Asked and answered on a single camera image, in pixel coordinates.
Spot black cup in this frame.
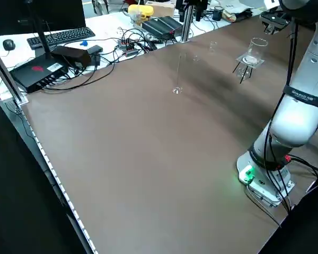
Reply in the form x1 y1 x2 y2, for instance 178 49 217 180
211 6 224 21

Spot black finned metal box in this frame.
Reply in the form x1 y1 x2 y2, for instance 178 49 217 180
141 16 184 38

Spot black usb hub cables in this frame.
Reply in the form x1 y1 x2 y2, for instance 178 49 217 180
113 26 161 58

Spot brown cardboard box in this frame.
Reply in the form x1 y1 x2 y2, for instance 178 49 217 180
145 1 177 18

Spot black computer mouse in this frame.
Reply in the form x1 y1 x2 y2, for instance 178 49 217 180
2 39 16 51

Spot black computer monitor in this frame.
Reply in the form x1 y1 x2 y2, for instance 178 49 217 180
0 0 87 37

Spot black router with red logo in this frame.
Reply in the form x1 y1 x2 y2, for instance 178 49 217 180
9 52 70 94

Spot clear glass graduated cylinder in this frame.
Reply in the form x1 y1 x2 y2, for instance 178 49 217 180
171 52 187 95

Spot large clear glass beaker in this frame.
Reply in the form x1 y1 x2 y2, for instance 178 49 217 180
246 37 269 64

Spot small glass alcohol lamp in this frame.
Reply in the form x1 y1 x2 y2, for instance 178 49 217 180
236 65 249 78

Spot grey usb hub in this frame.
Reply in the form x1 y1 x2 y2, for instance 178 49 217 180
117 38 140 57

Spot black metal tripod stand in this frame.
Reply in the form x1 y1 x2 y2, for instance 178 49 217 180
233 60 253 84

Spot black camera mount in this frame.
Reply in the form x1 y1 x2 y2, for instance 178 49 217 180
174 0 210 22

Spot black computer keyboard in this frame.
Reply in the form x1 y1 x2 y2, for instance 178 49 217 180
26 26 96 50

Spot long black table cable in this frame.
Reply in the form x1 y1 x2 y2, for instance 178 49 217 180
42 52 117 93

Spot black base cable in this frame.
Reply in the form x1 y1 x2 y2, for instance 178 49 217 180
286 155 318 178

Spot yellow plastic container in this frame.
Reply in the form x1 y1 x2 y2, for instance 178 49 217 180
127 4 154 22

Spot crumpled paper bag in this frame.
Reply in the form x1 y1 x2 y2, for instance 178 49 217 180
222 3 264 22

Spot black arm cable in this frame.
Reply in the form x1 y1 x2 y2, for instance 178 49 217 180
262 20 302 214

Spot aluminium frame post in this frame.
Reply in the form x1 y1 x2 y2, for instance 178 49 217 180
0 35 30 106
179 4 195 43

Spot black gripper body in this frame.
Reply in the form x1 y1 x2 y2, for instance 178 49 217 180
261 12 289 27

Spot black power adapter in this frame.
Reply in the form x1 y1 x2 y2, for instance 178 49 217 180
86 44 104 55

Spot dark brown box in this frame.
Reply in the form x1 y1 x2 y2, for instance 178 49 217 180
50 44 93 69

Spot black monitor stand pole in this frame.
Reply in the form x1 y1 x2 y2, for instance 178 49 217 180
25 0 58 63

